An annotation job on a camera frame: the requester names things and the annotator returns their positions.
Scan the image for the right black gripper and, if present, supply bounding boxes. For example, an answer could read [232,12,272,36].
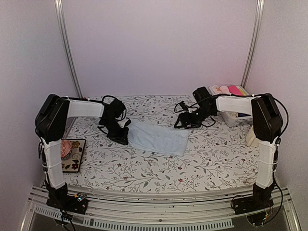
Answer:
[175,105,215,128]

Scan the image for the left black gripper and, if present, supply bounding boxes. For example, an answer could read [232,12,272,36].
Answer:
[101,118,129,145]

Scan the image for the light blue cloth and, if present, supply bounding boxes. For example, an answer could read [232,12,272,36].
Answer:
[128,120,189,156]

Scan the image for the cream white towel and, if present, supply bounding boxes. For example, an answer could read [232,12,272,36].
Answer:
[229,112,238,118]

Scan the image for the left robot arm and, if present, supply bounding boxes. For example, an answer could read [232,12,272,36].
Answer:
[35,94,131,209]

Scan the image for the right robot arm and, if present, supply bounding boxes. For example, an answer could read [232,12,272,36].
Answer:
[174,87,287,214]

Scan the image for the light pink rolled towel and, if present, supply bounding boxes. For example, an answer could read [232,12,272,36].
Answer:
[216,85,230,94]

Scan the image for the white plastic basket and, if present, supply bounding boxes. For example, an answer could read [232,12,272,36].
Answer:
[208,85,253,127]

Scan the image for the hot pink rolled towel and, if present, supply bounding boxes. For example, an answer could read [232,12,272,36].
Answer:
[228,85,242,95]

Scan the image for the yellow rolled towel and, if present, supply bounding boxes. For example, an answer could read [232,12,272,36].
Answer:
[239,88,247,96]

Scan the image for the floral table cloth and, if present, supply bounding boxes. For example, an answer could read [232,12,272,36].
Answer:
[56,95,272,194]

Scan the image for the cream ceramic mug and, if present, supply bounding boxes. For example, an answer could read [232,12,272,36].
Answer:
[245,126,258,147]

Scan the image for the pink patterned cupcake liner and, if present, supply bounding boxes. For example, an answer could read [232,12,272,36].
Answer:
[61,140,72,159]

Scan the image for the floral square plate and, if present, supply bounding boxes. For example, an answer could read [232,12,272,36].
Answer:
[61,139,86,173]

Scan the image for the left black braided cable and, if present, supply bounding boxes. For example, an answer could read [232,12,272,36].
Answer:
[101,95,128,121]

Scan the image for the right aluminium frame post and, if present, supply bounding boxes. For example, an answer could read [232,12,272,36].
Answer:
[240,0,265,89]

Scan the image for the aluminium frame post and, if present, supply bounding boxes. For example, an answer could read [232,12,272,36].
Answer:
[240,0,265,89]
[54,0,83,98]

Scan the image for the front aluminium rail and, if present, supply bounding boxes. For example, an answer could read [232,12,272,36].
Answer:
[20,185,301,231]

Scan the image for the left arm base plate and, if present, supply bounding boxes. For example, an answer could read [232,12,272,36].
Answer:
[46,192,89,215]

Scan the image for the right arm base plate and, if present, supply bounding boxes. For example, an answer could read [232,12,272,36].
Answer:
[231,195,274,215]

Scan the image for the left aluminium frame post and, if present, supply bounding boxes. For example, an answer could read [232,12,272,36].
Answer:
[54,0,83,98]

